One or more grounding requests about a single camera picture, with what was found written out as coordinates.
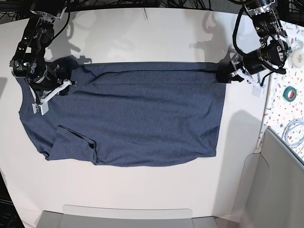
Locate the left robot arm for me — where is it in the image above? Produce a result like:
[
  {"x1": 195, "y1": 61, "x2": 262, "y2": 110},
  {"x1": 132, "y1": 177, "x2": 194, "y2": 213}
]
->
[{"x1": 216, "y1": 0, "x2": 292, "y2": 89}]

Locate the coiled white cable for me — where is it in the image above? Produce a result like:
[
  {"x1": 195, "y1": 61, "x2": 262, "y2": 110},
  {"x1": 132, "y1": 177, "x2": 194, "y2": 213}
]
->
[{"x1": 281, "y1": 118, "x2": 304, "y2": 149}]

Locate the grey chair right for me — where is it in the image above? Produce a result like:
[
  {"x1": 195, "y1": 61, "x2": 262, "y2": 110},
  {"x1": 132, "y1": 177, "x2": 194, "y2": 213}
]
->
[{"x1": 231, "y1": 129, "x2": 304, "y2": 228}]

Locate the green tape roll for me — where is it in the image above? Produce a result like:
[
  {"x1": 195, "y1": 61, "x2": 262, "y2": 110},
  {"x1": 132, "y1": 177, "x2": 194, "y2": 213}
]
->
[{"x1": 283, "y1": 86, "x2": 297, "y2": 102}]

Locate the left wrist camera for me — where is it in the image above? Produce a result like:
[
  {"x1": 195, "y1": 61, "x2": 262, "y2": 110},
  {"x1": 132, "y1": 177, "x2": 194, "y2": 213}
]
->
[{"x1": 252, "y1": 86, "x2": 265, "y2": 98}]

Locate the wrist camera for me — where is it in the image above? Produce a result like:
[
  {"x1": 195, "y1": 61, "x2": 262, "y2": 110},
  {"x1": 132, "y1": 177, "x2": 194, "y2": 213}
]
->
[
  {"x1": 32, "y1": 102, "x2": 49, "y2": 115},
  {"x1": 252, "y1": 86, "x2": 265, "y2": 98}
]

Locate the clear tape dispenser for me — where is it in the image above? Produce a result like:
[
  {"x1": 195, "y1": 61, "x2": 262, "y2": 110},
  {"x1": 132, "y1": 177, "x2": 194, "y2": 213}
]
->
[{"x1": 288, "y1": 40, "x2": 304, "y2": 68}]

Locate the grey chair bottom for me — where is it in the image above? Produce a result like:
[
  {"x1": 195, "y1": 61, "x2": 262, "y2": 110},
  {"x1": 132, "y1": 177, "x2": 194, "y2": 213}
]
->
[{"x1": 37, "y1": 205, "x2": 217, "y2": 228}]

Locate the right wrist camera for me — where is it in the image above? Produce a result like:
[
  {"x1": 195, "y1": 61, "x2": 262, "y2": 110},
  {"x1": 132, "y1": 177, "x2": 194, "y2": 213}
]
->
[{"x1": 32, "y1": 102, "x2": 49, "y2": 115}]

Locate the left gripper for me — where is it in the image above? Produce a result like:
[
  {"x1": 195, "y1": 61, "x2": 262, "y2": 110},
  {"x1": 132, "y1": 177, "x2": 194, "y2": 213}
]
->
[{"x1": 216, "y1": 55, "x2": 266, "y2": 88}]

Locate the dark blue t-shirt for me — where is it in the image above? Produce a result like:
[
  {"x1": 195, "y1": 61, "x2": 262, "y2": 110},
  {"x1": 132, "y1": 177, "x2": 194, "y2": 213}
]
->
[{"x1": 18, "y1": 62, "x2": 226, "y2": 167}]

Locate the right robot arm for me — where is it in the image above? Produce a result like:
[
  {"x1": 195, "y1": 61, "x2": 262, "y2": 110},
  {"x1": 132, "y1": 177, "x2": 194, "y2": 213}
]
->
[{"x1": 9, "y1": 0, "x2": 75, "y2": 105}]

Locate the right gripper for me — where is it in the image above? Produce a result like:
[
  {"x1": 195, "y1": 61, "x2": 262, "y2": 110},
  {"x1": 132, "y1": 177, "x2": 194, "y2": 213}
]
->
[{"x1": 28, "y1": 56, "x2": 80, "y2": 105}]

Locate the terrazzo patterned side table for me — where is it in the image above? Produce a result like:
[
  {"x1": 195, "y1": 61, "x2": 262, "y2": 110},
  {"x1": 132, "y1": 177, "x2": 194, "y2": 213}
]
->
[{"x1": 254, "y1": 19, "x2": 304, "y2": 160}]

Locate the grey chair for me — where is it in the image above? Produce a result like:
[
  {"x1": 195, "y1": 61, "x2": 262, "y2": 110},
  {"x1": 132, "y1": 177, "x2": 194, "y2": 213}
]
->
[
  {"x1": 231, "y1": 129, "x2": 304, "y2": 228},
  {"x1": 37, "y1": 205, "x2": 217, "y2": 228}
]

